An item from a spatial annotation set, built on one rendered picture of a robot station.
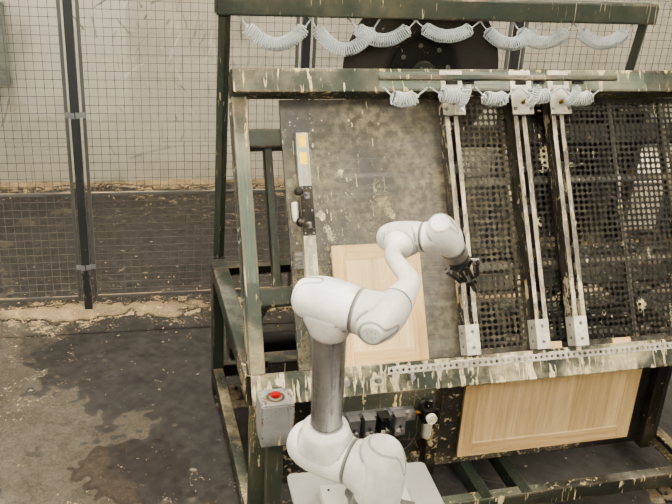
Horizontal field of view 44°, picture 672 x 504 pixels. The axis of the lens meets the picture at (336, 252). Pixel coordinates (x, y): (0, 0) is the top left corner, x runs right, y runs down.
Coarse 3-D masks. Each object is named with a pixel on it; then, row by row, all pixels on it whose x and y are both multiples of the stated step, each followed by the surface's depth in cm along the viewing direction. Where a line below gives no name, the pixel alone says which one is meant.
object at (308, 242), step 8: (296, 136) 331; (296, 144) 330; (296, 152) 331; (296, 160) 332; (296, 168) 333; (304, 168) 330; (304, 176) 330; (304, 184) 329; (304, 240) 326; (312, 240) 327; (304, 248) 326; (312, 248) 327; (304, 256) 326; (312, 256) 326; (312, 264) 326; (304, 272) 328; (312, 272) 325
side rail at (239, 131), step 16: (240, 112) 325; (240, 128) 324; (240, 144) 324; (240, 160) 323; (240, 176) 322; (240, 192) 321; (240, 208) 321; (240, 224) 320; (240, 240) 321; (240, 256) 326; (256, 256) 320; (240, 272) 327; (256, 272) 319; (256, 288) 318; (256, 304) 317; (256, 320) 317; (256, 336) 316; (256, 352) 315; (256, 368) 314
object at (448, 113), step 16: (464, 96) 331; (448, 112) 341; (464, 112) 343; (448, 128) 344; (448, 144) 343; (448, 160) 343; (448, 176) 344; (448, 192) 345; (464, 192) 342; (448, 208) 346; (464, 208) 341; (464, 224) 341; (464, 240) 341; (464, 272) 338; (464, 288) 337; (464, 304) 336; (464, 320) 335; (464, 336) 336; (464, 352) 337; (480, 352) 335
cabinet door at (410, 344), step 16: (336, 256) 331; (352, 256) 333; (368, 256) 334; (416, 256) 339; (336, 272) 330; (352, 272) 332; (368, 272) 334; (384, 272) 335; (368, 288) 333; (384, 288) 334; (416, 304) 337; (416, 320) 336; (352, 336) 328; (400, 336) 334; (416, 336) 335; (352, 352) 328; (368, 352) 329; (384, 352) 331; (400, 352) 332; (416, 352) 334
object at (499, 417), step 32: (512, 384) 372; (544, 384) 377; (576, 384) 382; (608, 384) 387; (480, 416) 375; (512, 416) 380; (544, 416) 385; (576, 416) 390; (608, 416) 395; (480, 448) 382; (512, 448) 387
